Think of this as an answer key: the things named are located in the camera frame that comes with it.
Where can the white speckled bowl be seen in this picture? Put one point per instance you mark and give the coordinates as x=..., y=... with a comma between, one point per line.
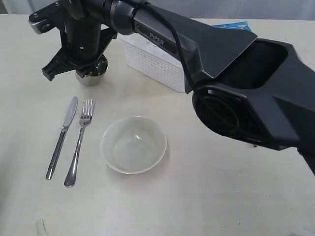
x=133, y=145

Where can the silver metal table knife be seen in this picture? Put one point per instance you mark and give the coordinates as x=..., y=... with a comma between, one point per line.
x=67, y=122

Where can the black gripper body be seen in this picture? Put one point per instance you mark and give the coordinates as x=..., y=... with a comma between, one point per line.
x=83, y=42

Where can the white perforated plastic basket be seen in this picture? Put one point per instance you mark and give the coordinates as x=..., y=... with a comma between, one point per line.
x=150, y=60

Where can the blue chips snack bag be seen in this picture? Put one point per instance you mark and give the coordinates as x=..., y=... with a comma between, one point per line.
x=237, y=25

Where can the silver metal fork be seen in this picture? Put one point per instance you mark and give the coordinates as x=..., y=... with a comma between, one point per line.
x=84, y=121

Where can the silver foil packet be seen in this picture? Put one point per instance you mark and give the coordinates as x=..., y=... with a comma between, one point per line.
x=101, y=65

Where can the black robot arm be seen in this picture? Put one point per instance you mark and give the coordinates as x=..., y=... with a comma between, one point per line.
x=243, y=87

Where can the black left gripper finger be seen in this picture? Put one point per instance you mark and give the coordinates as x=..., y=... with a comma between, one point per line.
x=59, y=64

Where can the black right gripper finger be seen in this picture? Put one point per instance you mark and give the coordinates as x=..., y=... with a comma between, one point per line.
x=90, y=71

